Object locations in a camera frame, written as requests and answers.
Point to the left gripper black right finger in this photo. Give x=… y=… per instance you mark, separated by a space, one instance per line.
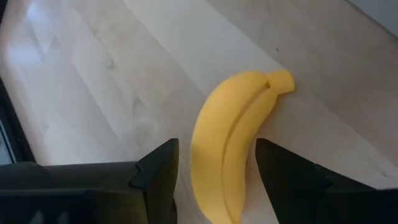
x=298 y=193

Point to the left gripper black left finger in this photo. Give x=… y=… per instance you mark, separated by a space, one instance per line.
x=161 y=180

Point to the yellow toy banana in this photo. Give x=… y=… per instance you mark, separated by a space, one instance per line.
x=214 y=140

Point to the black metal table frame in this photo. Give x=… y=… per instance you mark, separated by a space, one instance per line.
x=12 y=124

